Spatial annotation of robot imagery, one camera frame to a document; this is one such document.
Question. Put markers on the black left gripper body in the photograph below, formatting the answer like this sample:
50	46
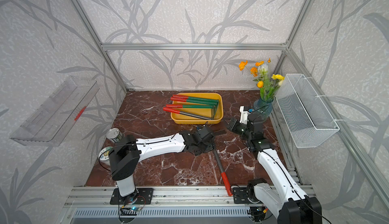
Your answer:
204	148

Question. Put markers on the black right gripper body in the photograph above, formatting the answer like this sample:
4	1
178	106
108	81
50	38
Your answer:
241	129

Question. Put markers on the green small hoe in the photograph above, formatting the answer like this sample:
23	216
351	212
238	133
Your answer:
185	96
213	108
198	101

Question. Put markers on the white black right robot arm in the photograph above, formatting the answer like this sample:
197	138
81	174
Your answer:
287	201

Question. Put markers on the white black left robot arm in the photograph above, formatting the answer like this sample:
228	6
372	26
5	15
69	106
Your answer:
124	157

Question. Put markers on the yellow plastic storage box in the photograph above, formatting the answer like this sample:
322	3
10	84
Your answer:
182	119

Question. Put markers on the blue glass vase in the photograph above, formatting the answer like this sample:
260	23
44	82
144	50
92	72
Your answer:
262	109

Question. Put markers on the orange yellow artificial flowers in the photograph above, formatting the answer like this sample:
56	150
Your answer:
268	84

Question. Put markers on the upright metal tin can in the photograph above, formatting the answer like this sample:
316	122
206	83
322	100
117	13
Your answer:
114	135

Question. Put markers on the lying green label can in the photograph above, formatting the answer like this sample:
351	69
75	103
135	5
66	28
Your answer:
104	155

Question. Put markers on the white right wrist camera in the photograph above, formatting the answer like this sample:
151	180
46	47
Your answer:
245	112

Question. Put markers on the white wire mesh basket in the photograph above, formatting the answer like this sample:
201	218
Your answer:
307	118

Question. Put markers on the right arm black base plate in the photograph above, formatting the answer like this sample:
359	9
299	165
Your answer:
240	195

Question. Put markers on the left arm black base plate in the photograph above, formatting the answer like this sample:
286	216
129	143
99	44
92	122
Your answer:
142	196

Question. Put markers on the aluminium front rail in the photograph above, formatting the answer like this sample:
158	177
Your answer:
163	196

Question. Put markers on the clear plastic wall shelf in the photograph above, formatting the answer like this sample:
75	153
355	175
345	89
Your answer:
49	125

